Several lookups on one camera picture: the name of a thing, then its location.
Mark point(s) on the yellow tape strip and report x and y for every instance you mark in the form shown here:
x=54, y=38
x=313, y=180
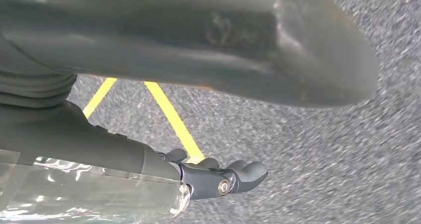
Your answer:
x=172, y=117

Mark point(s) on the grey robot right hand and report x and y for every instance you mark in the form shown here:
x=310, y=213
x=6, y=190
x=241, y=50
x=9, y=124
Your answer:
x=164, y=35

